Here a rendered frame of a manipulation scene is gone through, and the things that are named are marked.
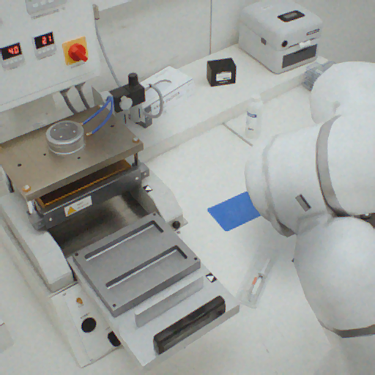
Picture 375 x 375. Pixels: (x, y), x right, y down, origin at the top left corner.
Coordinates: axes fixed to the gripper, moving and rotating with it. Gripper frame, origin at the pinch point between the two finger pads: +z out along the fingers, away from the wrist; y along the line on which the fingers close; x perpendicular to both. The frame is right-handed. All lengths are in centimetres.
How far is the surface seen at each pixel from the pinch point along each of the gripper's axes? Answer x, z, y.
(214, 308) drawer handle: -8.2, 16.1, -11.4
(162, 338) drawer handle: -14.9, 24.6, -13.6
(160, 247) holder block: -3.7, 15.1, -29.5
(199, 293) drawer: -3.4, 16.8, -17.0
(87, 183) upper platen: -9, 14, -49
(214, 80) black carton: 58, -28, -79
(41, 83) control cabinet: -14, 3, -71
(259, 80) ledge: 68, -38, -70
